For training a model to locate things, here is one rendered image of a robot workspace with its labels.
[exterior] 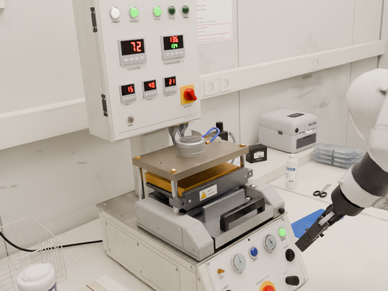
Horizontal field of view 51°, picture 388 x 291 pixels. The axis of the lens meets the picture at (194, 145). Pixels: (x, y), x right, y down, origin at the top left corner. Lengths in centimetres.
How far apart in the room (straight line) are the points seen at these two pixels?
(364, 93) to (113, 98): 65
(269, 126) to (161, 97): 100
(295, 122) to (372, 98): 136
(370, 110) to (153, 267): 71
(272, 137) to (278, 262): 105
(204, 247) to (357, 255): 56
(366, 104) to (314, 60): 187
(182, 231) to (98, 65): 47
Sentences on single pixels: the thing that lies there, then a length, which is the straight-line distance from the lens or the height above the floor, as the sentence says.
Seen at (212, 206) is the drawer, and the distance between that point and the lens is 103.
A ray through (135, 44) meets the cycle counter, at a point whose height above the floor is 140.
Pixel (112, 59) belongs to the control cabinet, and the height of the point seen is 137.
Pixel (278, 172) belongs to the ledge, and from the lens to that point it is 186.
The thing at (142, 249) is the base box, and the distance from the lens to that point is 114.
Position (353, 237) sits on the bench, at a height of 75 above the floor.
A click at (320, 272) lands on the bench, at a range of 126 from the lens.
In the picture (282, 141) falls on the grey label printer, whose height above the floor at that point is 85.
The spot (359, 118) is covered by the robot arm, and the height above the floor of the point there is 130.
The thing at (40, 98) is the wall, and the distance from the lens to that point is 142.
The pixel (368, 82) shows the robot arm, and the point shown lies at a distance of 66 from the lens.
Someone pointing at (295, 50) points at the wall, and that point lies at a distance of 243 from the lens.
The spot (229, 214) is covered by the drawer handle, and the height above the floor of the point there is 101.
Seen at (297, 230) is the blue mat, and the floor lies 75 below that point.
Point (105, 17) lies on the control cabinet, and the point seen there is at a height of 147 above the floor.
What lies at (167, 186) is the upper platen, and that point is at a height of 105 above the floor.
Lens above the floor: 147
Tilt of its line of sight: 18 degrees down
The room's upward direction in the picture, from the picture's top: 3 degrees counter-clockwise
